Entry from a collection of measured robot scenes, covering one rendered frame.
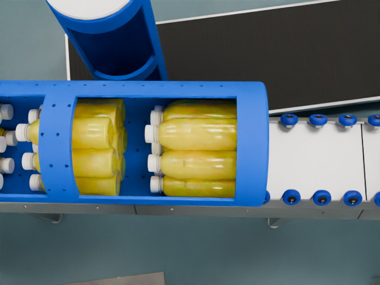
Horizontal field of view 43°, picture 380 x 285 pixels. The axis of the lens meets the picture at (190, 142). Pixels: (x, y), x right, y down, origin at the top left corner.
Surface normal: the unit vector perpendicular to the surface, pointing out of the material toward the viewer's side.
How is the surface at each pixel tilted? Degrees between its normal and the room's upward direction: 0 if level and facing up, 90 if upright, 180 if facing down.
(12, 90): 35
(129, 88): 40
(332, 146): 0
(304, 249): 0
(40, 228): 0
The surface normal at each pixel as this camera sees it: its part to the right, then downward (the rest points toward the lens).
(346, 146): -0.04, -0.25
